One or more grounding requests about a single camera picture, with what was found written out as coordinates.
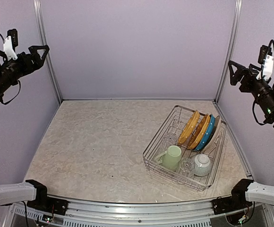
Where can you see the clear glass cup back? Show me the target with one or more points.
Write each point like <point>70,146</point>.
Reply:
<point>169,139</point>

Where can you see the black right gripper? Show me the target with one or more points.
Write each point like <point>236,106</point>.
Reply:
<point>250,73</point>

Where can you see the white green ceramic bowl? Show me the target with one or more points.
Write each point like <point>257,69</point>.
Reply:
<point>203,165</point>

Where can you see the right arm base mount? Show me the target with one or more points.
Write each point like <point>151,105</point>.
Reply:
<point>237,199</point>

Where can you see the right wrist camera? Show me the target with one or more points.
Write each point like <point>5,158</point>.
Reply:
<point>266,59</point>

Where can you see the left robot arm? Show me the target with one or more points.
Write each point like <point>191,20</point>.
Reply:
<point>18,192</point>

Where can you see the aluminium front frame rail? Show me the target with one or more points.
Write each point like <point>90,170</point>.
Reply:
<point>80,213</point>

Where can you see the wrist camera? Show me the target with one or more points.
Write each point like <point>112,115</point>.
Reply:
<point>10,43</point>
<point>266,59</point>

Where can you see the blue polka dot plate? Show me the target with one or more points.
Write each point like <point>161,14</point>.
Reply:
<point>207,134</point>

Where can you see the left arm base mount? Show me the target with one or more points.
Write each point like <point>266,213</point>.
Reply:
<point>45,203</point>

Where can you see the metal wire dish rack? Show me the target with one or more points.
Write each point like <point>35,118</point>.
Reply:
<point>175,123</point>

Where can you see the light green mug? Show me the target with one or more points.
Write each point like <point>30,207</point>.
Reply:
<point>170,158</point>

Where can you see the clear glass cup front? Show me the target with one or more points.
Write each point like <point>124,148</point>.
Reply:
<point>187,167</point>

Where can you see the clear glass cup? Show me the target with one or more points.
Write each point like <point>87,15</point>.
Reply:
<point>187,167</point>
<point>169,139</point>

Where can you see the yellow polka dot plate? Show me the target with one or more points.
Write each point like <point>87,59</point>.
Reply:
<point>199,132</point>
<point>189,127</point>

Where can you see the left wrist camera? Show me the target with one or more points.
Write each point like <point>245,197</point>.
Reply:
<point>10,43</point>

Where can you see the right aluminium corner post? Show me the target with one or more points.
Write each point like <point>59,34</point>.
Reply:
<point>230,49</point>

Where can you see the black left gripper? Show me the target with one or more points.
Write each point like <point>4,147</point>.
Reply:
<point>29,66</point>

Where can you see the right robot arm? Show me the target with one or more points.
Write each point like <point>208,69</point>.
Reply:
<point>259,192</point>

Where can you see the cream floral plate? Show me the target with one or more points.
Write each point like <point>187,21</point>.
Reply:
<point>216,129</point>

